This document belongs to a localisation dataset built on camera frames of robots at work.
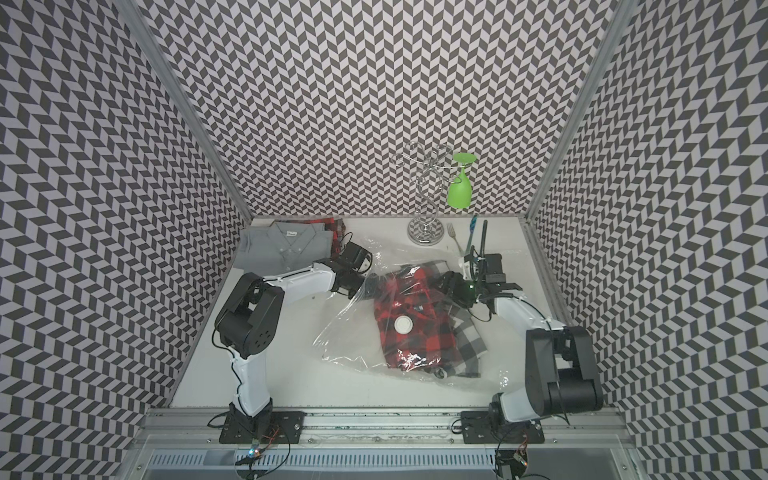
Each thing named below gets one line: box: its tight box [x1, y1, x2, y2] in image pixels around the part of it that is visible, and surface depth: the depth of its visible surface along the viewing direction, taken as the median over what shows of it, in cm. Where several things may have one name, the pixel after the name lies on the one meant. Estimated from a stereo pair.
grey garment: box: [233, 221, 333, 275], surface depth 101 cm
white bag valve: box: [394, 315, 413, 335], surface depth 88 cm
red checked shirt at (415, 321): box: [374, 265, 457, 373], surface depth 88 cm
